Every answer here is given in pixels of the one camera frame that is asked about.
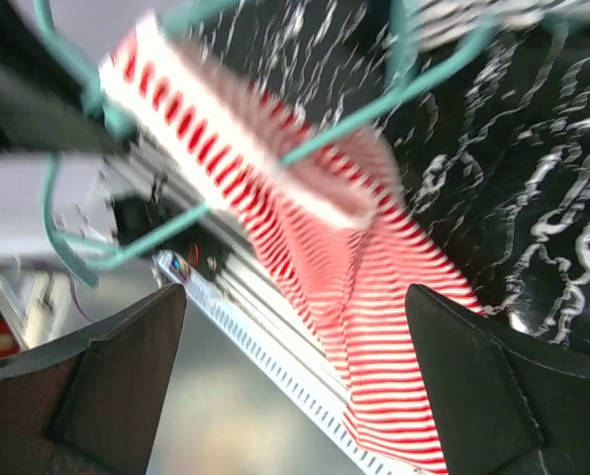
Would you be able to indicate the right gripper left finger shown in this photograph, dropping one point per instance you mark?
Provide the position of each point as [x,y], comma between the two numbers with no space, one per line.
[90,402]

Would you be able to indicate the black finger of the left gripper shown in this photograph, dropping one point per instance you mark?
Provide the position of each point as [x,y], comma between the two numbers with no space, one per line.
[40,109]

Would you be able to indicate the black white striped tank top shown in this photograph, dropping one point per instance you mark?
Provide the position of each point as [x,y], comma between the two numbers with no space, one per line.
[440,22]

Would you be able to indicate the black marble mat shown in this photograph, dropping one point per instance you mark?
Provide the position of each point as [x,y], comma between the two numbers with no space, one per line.
[495,161]

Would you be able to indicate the red striped tank top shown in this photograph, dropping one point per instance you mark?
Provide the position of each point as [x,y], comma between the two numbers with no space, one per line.
[331,230]

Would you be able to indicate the aluminium rail base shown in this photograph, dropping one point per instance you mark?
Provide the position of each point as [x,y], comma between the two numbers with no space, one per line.
[241,302]

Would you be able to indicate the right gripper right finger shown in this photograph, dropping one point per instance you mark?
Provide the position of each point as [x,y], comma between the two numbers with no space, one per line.
[503,401]

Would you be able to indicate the teal hanger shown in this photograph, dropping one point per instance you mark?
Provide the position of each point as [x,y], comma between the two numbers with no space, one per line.
[106,95]

